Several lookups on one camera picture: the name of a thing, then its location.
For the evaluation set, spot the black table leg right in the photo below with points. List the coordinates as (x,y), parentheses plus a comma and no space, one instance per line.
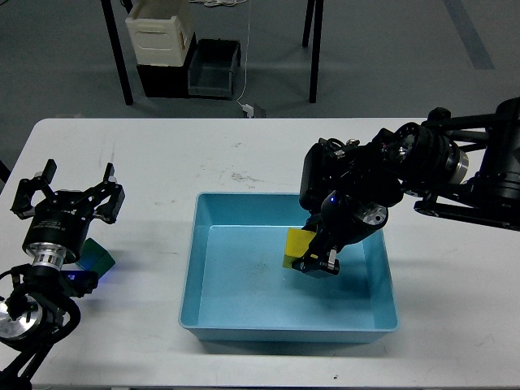
(312,32)

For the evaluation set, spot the green wooden block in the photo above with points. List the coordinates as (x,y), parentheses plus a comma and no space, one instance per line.
(95,258)

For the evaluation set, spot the cream plastic crate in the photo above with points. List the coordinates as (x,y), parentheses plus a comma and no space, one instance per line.
(160,32)

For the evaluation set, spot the black base box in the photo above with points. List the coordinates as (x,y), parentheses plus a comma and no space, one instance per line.
(167,82)

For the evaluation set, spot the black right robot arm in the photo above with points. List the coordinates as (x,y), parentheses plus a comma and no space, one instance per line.
(459,168)

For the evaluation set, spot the black table leg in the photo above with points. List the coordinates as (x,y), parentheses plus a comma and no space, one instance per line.
(312,32)
(113,34)

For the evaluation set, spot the dark grey storage bin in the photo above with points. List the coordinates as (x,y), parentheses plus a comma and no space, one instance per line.
(212,69)

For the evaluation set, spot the yellow wooden block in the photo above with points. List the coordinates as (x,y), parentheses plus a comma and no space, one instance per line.
(296,244)

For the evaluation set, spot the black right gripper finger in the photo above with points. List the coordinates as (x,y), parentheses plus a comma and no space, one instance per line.
(318,263)
(314,229)

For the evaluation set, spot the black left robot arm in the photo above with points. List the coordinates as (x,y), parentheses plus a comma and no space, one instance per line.
(66,265)

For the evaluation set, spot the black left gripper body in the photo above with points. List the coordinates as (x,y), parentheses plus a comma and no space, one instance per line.
(59,226)

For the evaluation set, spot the light blue plastic box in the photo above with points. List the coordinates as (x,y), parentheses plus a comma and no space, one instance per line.
(237,289)

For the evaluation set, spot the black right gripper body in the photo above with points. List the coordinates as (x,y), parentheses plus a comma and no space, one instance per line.
(348,221)

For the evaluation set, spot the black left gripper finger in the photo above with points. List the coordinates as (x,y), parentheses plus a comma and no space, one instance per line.
(22,204)
(104,200)

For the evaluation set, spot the white power adapter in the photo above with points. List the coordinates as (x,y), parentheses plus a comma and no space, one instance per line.
(248,110)

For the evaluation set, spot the black table leg left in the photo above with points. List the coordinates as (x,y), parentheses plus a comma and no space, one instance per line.
(113,34)

